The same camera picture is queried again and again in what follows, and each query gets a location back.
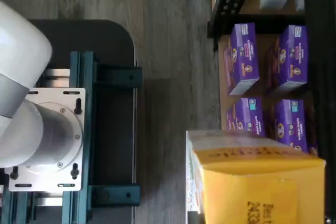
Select yellow cereal box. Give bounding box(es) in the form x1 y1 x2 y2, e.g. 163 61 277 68
185 129 327 224

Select purple Annie's snack box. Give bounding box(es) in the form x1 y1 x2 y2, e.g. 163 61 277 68
264 24 309 95
225 97 266 138
264 99 318 154
223 23 261 97

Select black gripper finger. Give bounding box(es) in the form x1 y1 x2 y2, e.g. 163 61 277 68
186 211 204 224

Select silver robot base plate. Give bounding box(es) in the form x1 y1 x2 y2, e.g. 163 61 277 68
8 87 87 192

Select long teal aluminium rail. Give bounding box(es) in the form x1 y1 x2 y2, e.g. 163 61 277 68
61 50 98 224

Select teal aluminium frame piece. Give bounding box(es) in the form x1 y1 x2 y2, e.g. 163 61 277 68
1 190 36 224

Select dark grey robot table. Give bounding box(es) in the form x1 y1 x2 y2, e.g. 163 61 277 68
27 19 139 224

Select black metal shelf rack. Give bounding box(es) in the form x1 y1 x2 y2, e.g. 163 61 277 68
206 0 336 224

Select silver aluminium extrusion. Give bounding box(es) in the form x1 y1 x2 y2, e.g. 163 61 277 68
35 191 64 207
39 68 71 89

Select short teal aluminium bar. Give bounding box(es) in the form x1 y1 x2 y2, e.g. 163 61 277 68
93 65 143 90
91 184 142 207

